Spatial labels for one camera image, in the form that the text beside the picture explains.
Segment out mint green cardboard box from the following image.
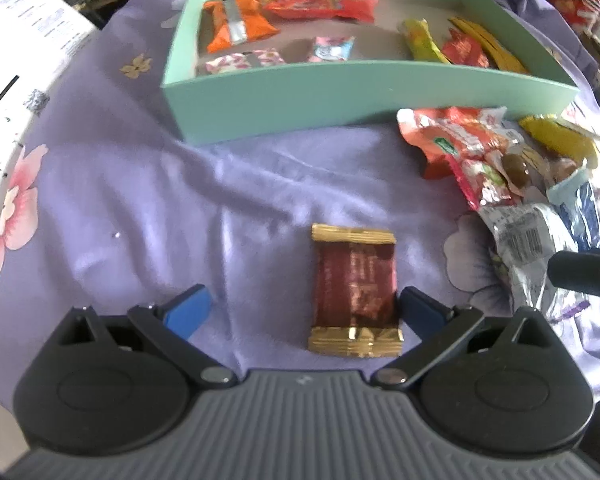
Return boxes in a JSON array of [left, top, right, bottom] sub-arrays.
[[161, 0, 581, 147]]

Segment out purple floral cloth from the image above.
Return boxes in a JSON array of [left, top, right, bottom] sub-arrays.
[[0, 0, 600, 411]]

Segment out pink and blue candy packet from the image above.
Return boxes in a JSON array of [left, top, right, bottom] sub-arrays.
[[307, 35, 356, 63]]

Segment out maroon gold-ended snack packet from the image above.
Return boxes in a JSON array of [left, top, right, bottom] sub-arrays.
[[307, 223, 405, 359]]

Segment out brown jelly cup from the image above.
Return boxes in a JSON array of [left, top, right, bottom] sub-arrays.
[[500, 152, 533, 192]]

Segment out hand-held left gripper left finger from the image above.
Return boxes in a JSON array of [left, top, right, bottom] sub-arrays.
[[45, 285, 238, 388]]

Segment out pink floral snack packet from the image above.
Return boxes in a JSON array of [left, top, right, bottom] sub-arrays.
[[204, 47, 287, 77]]

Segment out small red snack packet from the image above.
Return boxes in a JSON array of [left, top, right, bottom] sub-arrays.
[[441, 27, 491, 68]]

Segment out clear silver cookie packet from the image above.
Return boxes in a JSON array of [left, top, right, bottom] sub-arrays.
[[477, 202, 591, 321]]

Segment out blue and white snack packet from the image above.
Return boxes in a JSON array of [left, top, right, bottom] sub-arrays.
[[547, 167, 600, 253]]

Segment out long red snack packet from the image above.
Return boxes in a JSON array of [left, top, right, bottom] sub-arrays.
[[262, 0, 379, 23]]

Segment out orange silver-striped snack packet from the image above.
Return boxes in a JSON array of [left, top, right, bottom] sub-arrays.
[[202, 0, 281, 55]]

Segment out red-orange green-label snack packet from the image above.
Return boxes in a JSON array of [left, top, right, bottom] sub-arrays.
[[396, 106, 526, 181]]

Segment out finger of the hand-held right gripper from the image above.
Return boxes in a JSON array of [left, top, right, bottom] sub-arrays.
[[547, 249, 600, 306]]

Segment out yellow-green snack packet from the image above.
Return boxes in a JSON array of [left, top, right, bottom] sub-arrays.
[[399, 17, 453, 65]]

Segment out yellow silver-striped snack packet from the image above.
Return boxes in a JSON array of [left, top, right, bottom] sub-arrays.
[[519, 114, 600, 168]]

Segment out white instruction sheet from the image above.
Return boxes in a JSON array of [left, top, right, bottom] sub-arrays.
[[0, 0, 98, 286]]

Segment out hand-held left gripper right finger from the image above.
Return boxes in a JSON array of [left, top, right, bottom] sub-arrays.
[[372, 287, 561, 388]]

